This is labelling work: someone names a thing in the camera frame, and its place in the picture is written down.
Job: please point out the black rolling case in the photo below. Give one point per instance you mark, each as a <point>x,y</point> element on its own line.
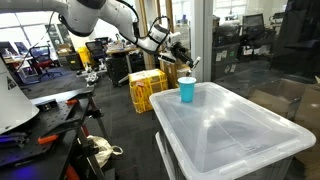
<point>116,70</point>

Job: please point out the wooden desk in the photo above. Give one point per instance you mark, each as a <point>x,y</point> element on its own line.
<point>120,50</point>

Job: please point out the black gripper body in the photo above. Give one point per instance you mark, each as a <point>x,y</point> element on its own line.
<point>179,49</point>

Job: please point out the large open cardboard box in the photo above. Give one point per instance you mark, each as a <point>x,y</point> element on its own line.
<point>300,106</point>

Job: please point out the silver stereo camera bar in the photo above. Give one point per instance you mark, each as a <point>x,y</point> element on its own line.
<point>166,59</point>

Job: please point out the blue office chair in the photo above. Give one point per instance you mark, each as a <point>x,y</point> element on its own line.
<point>21,48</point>

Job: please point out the black perforated workbench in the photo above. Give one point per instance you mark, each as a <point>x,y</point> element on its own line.
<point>50,120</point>

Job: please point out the black mesh chair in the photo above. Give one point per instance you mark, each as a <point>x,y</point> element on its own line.
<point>252,21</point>

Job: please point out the yellow bin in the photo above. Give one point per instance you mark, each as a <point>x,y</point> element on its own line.
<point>85,56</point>

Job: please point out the black bracket with label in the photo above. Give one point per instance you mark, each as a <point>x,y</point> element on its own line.
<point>46,106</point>

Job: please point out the plain cardboard box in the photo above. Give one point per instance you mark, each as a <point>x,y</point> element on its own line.
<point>170,75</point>

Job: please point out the black and red office chair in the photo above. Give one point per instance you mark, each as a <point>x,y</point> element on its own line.
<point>41,63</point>

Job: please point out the wooden door frame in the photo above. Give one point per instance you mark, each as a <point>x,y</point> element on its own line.
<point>169,11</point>

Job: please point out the large clear plastic storage bin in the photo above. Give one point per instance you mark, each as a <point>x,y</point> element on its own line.
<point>216,140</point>

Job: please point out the black drawer cabinet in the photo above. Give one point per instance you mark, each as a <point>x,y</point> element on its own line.
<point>74,61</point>

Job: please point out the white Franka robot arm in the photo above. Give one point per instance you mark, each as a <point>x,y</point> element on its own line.
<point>83,16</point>

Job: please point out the blue plastic cup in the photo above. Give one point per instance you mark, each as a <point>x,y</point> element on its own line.
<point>186,91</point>

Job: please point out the white cloth bag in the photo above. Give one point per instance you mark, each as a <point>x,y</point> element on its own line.
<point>101,150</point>

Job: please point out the black shelf cabinet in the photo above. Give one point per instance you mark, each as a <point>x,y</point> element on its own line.
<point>225,36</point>

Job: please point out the white grey floor device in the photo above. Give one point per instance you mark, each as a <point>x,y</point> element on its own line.
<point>91,80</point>

